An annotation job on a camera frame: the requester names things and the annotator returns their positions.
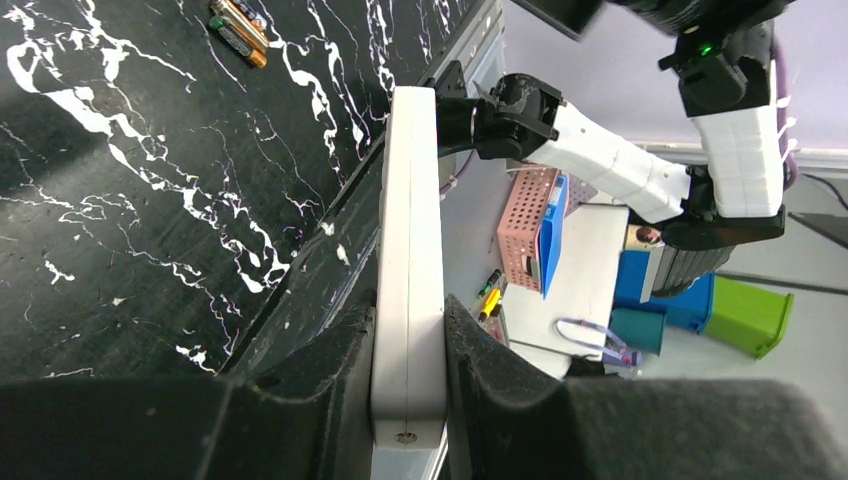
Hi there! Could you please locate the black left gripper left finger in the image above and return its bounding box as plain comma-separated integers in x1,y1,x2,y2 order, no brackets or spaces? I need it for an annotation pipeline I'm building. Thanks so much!
1,307,374,479

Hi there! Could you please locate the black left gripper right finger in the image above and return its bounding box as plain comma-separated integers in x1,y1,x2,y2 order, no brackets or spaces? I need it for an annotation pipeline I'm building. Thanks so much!
445,296,847,479

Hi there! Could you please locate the white remote control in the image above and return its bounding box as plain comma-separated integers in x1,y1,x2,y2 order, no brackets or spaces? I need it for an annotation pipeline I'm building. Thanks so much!
370,86,448,451

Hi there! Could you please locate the AA battery black copper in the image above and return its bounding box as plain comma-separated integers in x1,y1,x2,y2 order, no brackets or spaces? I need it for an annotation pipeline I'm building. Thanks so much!
207,15,267,69

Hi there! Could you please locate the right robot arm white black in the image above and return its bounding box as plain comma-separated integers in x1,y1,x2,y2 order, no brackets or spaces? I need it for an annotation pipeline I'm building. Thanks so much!
435,1,793,251

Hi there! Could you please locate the white side table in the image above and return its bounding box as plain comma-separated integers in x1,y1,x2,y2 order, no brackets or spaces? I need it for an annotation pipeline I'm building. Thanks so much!
503,205,628,377

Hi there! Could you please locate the blue folder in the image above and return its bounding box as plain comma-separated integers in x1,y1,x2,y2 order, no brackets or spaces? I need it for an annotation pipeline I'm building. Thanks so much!
538,173,568,299

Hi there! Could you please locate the blue bin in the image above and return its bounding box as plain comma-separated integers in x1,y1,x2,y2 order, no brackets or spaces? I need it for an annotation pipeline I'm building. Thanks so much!
613,251,715,334

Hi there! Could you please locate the pink perforated basket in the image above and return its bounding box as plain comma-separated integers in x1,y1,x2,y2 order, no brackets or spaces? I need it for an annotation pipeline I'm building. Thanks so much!
496,167,559,293

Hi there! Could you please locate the green bin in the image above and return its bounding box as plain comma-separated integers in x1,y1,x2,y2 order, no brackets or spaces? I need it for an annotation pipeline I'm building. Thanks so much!
703,277,795,359

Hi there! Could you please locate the aluminium frame rail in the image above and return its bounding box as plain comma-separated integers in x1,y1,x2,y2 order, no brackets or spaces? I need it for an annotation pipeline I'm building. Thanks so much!
423,0,507,96

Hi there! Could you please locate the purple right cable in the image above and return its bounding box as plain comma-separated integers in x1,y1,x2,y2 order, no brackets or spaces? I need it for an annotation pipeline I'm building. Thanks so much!
771,39,800,190

